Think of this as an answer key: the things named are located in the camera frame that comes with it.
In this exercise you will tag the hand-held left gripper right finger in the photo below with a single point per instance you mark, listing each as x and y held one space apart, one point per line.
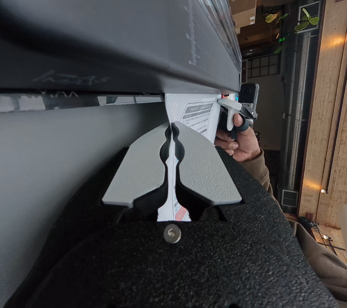
206 169

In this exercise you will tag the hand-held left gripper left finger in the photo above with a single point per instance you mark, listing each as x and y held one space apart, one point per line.
135 172

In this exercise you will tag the white printed laminated sheet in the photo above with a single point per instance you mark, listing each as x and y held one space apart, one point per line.
195 112

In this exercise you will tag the black paper trimmer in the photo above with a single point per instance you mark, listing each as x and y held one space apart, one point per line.
108 28

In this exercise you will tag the person's right forearm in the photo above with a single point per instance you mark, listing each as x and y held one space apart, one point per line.
320 259

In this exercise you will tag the person's right hand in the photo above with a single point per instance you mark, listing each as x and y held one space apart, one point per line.
244 145

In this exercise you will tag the green exit sign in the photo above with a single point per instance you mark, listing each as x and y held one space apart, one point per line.
282 39

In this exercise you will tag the green leafy plant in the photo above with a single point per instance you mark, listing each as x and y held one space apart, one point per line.
306 21

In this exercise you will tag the silver ventilation duct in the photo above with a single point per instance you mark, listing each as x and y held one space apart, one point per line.
301 112

